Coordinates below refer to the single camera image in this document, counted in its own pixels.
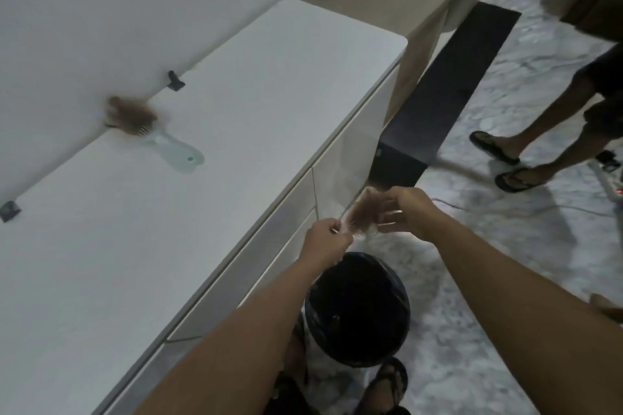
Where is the person's right hand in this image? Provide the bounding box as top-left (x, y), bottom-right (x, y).
top-left (376, 185), bottom-right (446, 242)

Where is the person's left hand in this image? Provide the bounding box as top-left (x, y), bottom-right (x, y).
top-left (298, 218), bottom-right (354, 267)

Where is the brown hair clump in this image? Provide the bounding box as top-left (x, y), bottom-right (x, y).
top-left (341, 187), bottom-right (390, 240)

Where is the person's left forearm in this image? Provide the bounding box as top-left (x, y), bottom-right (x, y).
top-left (134, 252), bottom-right (344, 415)

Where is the person's right forearm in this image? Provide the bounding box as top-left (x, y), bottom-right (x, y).
top-left (426, 215), bottom-right (623, 415)

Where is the bin with black liner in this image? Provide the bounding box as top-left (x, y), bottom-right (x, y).
top-left (293, 252), bottom-right (412, 384)

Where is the person's black sandal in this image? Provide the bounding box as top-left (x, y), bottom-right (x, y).
top-left (495, 166), bottom-right (542, 194)
top-left (469, 131), bottom-right (521, 167)
top-left (357, 357), bottom-right (410, 415)

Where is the dark flat board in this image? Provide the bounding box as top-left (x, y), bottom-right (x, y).
top-left (365, 1), bottom-right (522, 189)

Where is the white drawer cabinet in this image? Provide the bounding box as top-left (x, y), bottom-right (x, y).
top-left (0, 0), bottom-right (409, 415)

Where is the beige wooden panel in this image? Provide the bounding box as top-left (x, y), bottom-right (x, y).
top-left (385, 0), bottom-right (503, 126)

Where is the white hairbrush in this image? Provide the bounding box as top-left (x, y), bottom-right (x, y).
top-left (104, 111), bottom-right (205, 173)

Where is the white power strip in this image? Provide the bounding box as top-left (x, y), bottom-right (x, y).
top-left (586, 151), bottom-right (623, 217)

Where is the brown hair tuft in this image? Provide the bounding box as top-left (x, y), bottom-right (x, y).
top-left (107, 96), bottom-right (159, 136)

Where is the thin white cable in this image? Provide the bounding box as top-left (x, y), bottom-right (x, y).
top-left (429, 198), bottom-right (615, 219)

